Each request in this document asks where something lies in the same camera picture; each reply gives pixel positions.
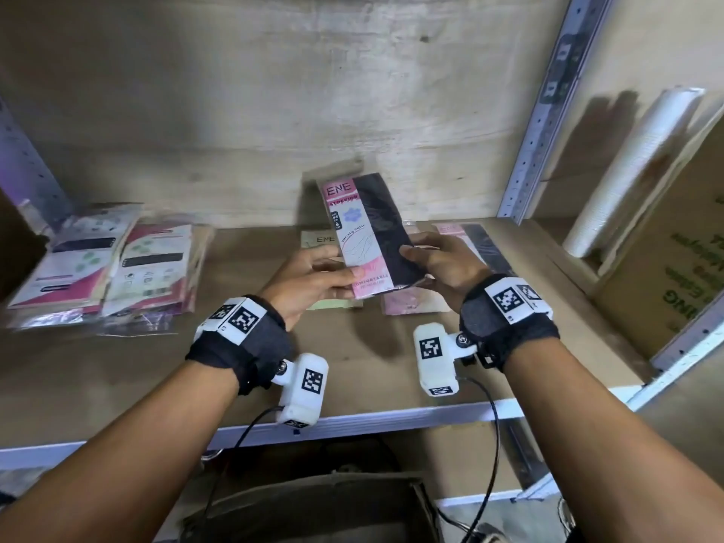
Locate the person's left hand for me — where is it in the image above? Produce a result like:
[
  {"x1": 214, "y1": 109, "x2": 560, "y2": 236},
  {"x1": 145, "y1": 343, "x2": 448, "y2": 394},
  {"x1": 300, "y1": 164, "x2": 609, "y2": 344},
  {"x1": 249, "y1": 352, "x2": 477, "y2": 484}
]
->
[{"x1": 259, "y1": 245, "x2": 369, "y2": 332}]

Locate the person's right hand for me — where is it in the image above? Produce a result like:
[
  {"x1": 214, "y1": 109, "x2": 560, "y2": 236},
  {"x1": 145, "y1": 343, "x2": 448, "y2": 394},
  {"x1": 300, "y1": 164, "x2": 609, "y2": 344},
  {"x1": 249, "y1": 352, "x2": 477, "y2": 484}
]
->
[{"x1": 399, "y1": 231, "x2": 493, "y2": 315}]

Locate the pink and black garment packet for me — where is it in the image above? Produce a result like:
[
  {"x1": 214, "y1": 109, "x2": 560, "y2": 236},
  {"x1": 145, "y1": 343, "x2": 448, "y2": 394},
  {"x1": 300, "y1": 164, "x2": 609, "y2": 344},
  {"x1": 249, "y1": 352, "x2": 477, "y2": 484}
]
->
[{"x1": 319, "y1": 173, "x2": 429, "y2": 301}]

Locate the person's right forearm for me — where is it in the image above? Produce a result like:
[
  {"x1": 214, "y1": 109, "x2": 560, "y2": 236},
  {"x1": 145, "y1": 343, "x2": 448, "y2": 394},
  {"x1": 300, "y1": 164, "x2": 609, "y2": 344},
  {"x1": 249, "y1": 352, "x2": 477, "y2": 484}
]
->
[{"x1": 502, "y1": 338, "x2": 724, "y2": 543}]

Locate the person's left forearm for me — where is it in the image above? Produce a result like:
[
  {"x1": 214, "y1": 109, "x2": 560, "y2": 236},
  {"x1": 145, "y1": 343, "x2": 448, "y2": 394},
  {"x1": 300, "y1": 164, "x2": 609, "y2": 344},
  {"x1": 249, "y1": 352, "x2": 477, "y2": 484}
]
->
[{"x1": 0, "y1": 356, "x2": 241, "y2": 543}]

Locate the pale green garment packet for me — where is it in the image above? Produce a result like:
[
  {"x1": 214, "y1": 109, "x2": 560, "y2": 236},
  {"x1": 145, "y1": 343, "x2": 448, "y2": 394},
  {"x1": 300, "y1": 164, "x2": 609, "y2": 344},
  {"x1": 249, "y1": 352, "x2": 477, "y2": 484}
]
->
[{"x1": 299, "y1": 230, "x2": 364, "y2": 311}]

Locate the pink packet with black garment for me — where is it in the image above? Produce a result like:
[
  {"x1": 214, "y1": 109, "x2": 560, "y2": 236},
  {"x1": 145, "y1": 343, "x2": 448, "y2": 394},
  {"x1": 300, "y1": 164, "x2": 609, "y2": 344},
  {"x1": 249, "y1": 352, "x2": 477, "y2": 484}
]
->
[{"x1": 434, "y1": 220, "x2": 517, "y2": 279}]

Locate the grey perforated shelf upright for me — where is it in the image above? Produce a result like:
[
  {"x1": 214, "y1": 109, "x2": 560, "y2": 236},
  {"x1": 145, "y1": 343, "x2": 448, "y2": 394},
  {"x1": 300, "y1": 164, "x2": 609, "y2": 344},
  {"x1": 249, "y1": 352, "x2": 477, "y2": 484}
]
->
[
  {"x1": 496, "y1": 0, "x2": 615, "y2": 225},
  {"x1": 0, "y1": 95, "x2": 75, "y2": 222}
]

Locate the white paper roll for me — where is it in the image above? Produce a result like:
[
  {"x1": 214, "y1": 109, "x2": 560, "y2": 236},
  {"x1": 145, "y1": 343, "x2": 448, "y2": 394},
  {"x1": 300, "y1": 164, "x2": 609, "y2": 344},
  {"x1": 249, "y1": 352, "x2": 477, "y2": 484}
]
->
[{"x1": 561, "y1": 87, "x2": 706, "y2": 259}]

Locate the open brown cardboard box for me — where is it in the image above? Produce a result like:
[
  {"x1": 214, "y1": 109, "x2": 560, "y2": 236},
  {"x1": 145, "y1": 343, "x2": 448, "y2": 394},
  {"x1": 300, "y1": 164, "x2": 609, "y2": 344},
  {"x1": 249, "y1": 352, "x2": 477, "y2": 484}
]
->
[{"x1": 180, "y1": 474, "x2": 443, "y2": 543}]

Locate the brown box with green print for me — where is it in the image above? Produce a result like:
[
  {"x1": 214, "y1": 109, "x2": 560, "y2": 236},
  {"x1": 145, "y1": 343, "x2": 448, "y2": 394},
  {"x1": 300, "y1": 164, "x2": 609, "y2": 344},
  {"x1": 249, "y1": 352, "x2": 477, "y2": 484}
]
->
[{"x1": 593, "y1": 146, "x2": 724, "y2": 359}]

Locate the stack of white pink packets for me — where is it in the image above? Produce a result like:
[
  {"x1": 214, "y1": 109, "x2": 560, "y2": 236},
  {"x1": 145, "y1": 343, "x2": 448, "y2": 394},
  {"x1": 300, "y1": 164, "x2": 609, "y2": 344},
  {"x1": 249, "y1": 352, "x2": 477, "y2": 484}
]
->
[{"x1": 5, "y1": 202, "x2": 143, "y2": 334}]

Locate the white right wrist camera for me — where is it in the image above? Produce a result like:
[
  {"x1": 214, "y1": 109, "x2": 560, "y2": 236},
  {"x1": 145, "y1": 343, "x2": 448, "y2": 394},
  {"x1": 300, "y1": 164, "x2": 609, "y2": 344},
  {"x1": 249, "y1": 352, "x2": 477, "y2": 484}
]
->
[{"x1": 413, "y1": 322, "x2": 479, "y2": 397}]

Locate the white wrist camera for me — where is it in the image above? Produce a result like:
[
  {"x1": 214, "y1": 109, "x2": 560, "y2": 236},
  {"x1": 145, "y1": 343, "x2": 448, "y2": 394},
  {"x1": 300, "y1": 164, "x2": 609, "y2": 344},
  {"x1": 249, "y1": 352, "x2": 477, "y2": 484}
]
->
[
  {"x1": 413, "y1": 322, "x2": 479, "y2": 397},
  {"x1": 275, "y1": 353, "x2": 329, "y2": 429}
]

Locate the dark left wrist strap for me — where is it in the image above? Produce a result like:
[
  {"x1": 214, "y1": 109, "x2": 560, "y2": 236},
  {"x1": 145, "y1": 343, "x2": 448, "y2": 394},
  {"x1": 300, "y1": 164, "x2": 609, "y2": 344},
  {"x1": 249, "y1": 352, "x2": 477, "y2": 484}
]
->
[{"x1": 185, "y1": 296, "x2": 287, "y2": 397}]

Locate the dark wrist strap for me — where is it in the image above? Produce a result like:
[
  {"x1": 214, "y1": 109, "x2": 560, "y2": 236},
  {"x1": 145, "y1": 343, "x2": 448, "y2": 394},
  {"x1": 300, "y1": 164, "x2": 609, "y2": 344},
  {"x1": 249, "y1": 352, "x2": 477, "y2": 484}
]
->
[
  {"x1": 185, "y1": 296, "x2": 287, "y2": 397},
  {"x1": 459, "y1": 273, "x2": 561, "y2": 373}
]

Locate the dark right wrist strap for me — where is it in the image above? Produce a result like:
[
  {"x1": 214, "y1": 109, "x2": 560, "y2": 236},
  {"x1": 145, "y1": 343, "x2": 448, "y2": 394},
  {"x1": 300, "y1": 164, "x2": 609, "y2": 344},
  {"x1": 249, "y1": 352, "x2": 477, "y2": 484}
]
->
[{"x1": 459, "y1": 273, "x2": 561, "y2": 373}]

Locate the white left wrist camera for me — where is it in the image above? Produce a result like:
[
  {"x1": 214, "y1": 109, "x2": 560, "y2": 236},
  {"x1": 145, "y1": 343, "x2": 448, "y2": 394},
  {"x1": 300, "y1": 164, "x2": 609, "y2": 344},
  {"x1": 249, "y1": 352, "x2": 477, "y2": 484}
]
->
[{"x1": 275, "y1": 353, "x2": 329, "y2": 429}]

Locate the black right camera cable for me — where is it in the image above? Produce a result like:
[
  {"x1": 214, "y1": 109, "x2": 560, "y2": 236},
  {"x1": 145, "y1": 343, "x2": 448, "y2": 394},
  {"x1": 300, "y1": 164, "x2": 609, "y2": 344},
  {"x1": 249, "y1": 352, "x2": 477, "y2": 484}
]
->
[{"x1": 457, "y1": 377, "x2": 502, "y2": 506}]

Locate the black camera cable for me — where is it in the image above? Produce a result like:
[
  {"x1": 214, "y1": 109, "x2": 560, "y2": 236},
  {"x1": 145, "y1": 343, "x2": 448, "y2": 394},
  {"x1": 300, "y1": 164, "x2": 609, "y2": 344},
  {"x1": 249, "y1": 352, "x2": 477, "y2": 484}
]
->
[
  {"x1": 201, "y1": 406, "x2": 284, "y2": 523},
  {"x1": 457, "y1": 377, "x2": 502, "y2": 506}
]

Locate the black left camera cable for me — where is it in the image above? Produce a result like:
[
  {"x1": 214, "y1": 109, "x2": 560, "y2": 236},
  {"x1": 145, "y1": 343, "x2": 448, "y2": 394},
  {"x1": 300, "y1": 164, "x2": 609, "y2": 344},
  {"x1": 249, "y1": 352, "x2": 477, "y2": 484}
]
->
[{"x1": 201, "y1": 406, "x2": 284, "y2": 523}]

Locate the white metal side shelf rail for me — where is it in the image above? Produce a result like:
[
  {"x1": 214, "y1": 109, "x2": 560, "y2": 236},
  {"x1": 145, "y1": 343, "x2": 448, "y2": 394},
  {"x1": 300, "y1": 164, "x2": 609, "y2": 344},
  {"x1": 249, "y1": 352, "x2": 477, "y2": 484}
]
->
[{"x1": 625, "y1": 319, "x2": 724, "y2": 414}]

